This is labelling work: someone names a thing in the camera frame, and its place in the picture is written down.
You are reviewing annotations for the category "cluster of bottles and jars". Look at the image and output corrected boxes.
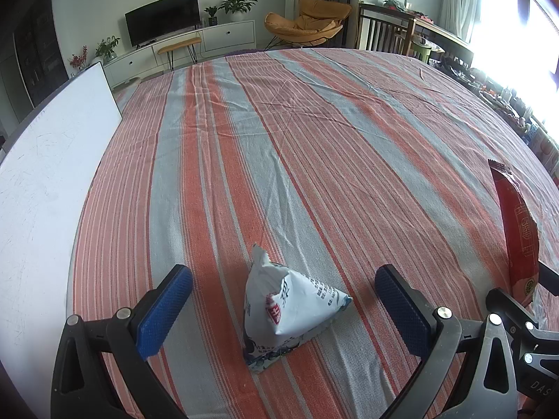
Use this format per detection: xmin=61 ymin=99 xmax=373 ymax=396
xmin=445 ymin=59 xmax=559 ymax=162

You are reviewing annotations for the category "black television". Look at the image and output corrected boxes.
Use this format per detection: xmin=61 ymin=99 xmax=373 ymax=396
xmin=125 ymin=0 xmax=199 ymax=48

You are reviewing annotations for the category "white blue triangular snack packet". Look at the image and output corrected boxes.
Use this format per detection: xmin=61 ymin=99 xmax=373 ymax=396
xmin=242 ymin=244 xmax=354 ymax=374

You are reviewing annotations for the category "black display cabinet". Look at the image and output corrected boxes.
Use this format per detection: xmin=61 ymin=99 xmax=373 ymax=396
xmin=13 ymin=0 xmax=71 ymax=108

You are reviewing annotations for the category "white sheer curtain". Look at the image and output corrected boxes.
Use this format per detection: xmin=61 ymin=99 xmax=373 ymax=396
xmin=439 ymin=0 xmax=483 ymax=44

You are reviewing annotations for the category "orange lounge chair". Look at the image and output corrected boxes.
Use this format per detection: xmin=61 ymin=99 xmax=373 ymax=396
xmin=264 ymin=0 xmax=352 ymax=49

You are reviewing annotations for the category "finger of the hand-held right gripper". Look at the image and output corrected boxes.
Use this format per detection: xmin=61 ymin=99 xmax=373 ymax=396
xmin=486 ymin=287 xmax=540 ymax=337
xmin=539 ymin=262 xmax=559 ymax=292

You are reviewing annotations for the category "white television cabinet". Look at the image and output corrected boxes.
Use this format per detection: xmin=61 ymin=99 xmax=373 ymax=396
xmin=102 ymin=20 xmax=257 ymax=90

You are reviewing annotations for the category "red flower plant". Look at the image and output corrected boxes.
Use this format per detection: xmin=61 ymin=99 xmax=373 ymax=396
xmin=69 ymin=46 xmax=89 ymax=71

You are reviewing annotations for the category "large leafy potted plant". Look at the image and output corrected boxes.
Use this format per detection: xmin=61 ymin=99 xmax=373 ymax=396
xmin=217 ymin=0 xmax=258 ymax=22

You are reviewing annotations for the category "wooden bench stool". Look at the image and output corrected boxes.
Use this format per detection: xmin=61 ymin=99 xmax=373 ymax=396
xmin=157 ymin=32 xmax=202 ymax=71

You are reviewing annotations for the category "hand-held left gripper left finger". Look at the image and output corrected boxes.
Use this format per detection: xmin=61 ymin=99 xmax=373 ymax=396
xmin=50 ymin=264 xmax=194 ymax=419

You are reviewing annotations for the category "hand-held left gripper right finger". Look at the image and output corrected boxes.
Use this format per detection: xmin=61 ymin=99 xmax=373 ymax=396
xmin=374 ymin=264 xmax=518 ymax=419

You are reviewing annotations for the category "window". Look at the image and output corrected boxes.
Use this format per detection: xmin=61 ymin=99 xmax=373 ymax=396
xmin=474 ymin=0 xmax=559 ymax=79

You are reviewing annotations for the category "green stool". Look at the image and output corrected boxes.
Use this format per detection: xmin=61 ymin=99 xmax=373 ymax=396
xmin=413 ymin=37 xmax=433 ymax=62

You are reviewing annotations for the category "plant in white vase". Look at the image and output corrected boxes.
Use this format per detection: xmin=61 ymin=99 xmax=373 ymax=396
xmin=94 ymin=36 xmax=121 ymax=63

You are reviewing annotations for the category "red snack packet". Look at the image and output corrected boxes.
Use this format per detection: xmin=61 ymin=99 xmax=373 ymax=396
xmin=488 ymin=159 xmax=542 ymax=308

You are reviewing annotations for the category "dark wooden side table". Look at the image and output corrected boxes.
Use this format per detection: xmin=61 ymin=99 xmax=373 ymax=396
xmin=358 ymin=2 xmax=474 ymax=66

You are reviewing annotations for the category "white board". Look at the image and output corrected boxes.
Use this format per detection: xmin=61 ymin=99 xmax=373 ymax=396
xmin=0 ymin=62 xmax=123 ymax=419

